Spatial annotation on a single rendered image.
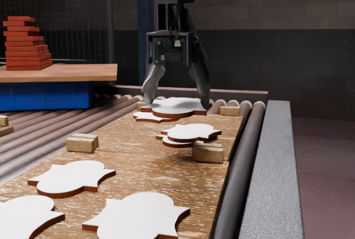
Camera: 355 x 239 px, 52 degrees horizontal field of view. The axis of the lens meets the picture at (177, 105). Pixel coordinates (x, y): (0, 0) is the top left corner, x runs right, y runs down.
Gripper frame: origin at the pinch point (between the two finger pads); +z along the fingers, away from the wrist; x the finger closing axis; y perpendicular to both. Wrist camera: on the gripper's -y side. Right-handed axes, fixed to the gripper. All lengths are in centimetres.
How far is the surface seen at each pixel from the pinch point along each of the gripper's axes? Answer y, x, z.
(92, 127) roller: -26.2, -31.0, 13.9
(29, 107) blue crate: -40, -61, 13
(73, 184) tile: 17.9, -12.6, 9.0
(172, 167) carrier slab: 4.7, 0.0, 10.5
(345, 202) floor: -191, 79, 112
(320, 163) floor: -270, 74, 116
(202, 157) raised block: 0.9, 5.0, 9.7
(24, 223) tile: 30.0, -12.7, 8.5
